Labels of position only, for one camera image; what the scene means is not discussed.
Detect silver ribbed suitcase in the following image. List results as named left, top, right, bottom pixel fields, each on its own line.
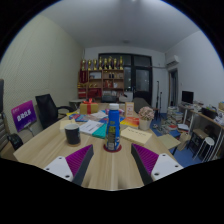
left=0, top=111, right=10, bottom=144

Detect small round table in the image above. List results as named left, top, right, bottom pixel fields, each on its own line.
left=68, top=98, right=87, bottom=109

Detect black paper cup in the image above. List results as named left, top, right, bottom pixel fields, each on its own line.
left=64, top=123, right=82, bottom=147

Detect orange book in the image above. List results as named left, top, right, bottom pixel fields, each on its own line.
left=119, top=116, right=140, bottom=129

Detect blue drink bottle white cap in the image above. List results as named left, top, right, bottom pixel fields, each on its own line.
left=105, top=102, right=122, bottom=152

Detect black-framed glass door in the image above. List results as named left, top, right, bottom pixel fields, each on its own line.
left=98, top=53, right=154, bottom=106

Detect black suitcase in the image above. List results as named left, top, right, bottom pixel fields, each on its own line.
left=7, top=132, right=24, bottom=151

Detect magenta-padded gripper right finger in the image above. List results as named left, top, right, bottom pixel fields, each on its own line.
left=130, top=143, right=184, bottom=186

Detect pink flowers in white pot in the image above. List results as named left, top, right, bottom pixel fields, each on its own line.
left=137, top=106, right=156, bottom=131

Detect wooden shelf unit with trophies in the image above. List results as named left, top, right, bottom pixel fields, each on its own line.
left=77, top=55, right=125, bottom=100

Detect yellow gift box red ribbon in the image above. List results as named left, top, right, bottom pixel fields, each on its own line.
left=79, top=98, right=100, bottom=115

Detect flat round red coaster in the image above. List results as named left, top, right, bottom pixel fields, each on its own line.
left=102, top=143, right=123, bottom=154

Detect purple sign board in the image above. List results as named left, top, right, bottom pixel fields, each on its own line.
left=10, top=99, right=38, bottom=133

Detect white round stool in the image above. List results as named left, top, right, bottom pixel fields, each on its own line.
left=193, top=136, right=216, bottom=161

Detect black office chair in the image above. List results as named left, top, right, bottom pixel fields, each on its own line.
left=35, top=93, right=75, bottom=130

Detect upright tan card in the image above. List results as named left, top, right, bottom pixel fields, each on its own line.
left=124, top=101, right=135, bottom=118

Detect wooden side desk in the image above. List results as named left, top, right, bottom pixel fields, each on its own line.
left=179, top=104, right=224, bottom=158

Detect white paper sheet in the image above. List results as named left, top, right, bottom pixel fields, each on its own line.
left=78, top=119, right=104, bottom=136

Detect white wall air conditioner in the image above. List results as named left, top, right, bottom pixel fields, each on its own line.
left=165, top=54, right=181, bottom=69

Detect grey office chair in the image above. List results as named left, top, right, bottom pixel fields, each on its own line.
left=133, top=97, right=151, bottom=114

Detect blue colourful brochure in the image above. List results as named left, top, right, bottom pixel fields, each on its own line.
left=68, top=113, right=89, bottom=123

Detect computer monitor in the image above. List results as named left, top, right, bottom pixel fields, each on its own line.
left=181, top=90, right=195, bottom=105

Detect yellow envelope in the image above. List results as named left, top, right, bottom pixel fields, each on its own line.
left=119, top=126, right=153, bottom=146

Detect teal book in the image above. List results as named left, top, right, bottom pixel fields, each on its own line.
left=92, top=123, right=108, bottom=140

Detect tan notebook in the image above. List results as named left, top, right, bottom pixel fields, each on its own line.
left=59, top=118, right=76, bottom=132

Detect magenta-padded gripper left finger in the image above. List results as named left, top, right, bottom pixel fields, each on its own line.
left=43, top=143, right=95, bottom=186

